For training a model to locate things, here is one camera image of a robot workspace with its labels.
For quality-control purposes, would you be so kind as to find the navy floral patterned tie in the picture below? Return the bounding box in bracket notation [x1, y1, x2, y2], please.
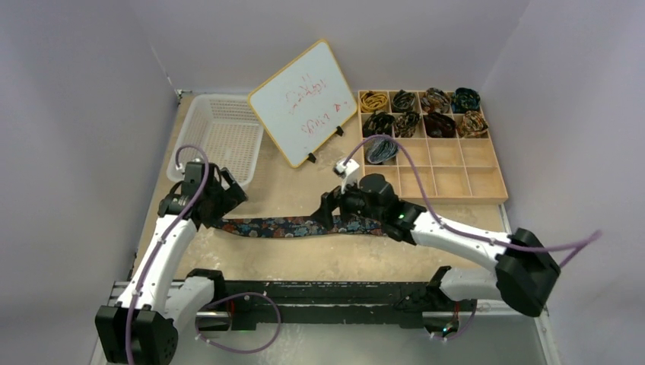
[213, 215, 386, 239]

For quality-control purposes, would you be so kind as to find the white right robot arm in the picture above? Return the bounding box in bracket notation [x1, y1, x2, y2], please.
[312, 174, 561, 317]

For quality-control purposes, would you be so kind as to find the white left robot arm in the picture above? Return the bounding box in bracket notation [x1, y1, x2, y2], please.
[95, 161, 248, 364]

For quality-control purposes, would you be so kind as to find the grey rolled tie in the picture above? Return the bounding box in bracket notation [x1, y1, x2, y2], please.
[364, 135, 399, 165]

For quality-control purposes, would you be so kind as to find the wooden compartment tray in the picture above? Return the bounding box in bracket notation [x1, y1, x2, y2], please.
[356, 89, 510, 205]

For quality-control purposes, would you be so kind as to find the white plastic basket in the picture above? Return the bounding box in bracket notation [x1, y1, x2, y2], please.
[166, 94, 264, 191]

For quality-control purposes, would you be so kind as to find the black gold rolled tie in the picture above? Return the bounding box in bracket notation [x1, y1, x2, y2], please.
[362, 110, 396, 138]

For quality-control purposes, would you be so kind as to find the dark olive rolled tie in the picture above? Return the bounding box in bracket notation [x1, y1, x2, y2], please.
[393, 111, 421, 138]

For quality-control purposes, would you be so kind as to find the dark maroon rolled tie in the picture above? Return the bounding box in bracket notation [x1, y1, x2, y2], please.
[424, 112, 456, 138]

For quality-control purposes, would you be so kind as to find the yellow rolled tie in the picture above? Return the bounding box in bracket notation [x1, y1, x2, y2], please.
[359, 90, 389, 113]

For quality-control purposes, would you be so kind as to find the brown patterned rolled tie top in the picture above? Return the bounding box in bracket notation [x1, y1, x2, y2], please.
[420, 87, 451, 113]

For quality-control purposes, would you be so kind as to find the orange brown rolled tie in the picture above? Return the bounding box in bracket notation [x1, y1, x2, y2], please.
[456, 110, 489, 138]

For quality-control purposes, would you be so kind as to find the teal dark rolled tie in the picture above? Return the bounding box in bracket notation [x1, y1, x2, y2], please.
[451, 87, 481, 113]

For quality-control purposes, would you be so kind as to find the white board with yellow frame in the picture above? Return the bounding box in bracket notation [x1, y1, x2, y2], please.
[247, 39, 359, 168]

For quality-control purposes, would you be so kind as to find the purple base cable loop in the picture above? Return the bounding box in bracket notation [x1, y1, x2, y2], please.
[193, 292, 282, 355]

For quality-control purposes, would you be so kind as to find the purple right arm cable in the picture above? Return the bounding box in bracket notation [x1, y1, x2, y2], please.
[342, 134, 603, 268]

